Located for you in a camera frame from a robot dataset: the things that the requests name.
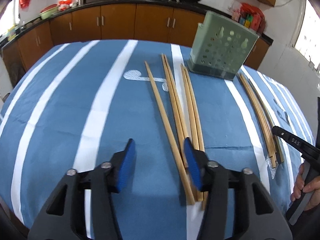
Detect wooden chopstick bundle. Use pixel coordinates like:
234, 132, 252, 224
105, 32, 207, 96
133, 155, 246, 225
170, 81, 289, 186
238, 74, 277, 168

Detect brown lower kitchen cabinets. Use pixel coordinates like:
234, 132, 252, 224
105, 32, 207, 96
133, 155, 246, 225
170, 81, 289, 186
2, 3, 270, 72

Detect black kitchen countertop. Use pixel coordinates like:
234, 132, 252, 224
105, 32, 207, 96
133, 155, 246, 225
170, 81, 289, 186
0, 0, 274, 48

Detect person's right hand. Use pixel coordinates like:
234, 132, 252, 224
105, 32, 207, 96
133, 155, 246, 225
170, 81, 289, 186
290, 164, 320, 211

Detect blue white striped tablecloth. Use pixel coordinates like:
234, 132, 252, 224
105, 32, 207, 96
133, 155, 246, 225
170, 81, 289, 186
1, 40, 315, 239

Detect right window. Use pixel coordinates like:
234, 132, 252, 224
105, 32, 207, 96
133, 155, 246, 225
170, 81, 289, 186
294, 0, 319, 73

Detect green perforated utensil holder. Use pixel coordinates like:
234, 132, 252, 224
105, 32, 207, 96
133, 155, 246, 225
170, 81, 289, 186
187, 11, 259, 81

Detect red bag condiment group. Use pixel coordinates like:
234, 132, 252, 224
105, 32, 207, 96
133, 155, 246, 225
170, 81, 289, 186
230, 3, 266, 35

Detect yellow dish soap bottle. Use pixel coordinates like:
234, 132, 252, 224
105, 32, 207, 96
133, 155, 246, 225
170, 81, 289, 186
7, 26, 16, 42

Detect green basin red lid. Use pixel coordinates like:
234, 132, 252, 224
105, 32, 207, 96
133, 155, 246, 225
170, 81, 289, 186
40, 4, 59, 20

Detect red white snack bags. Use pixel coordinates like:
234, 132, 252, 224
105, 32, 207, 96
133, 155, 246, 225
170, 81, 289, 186
57, 0, 78, 11

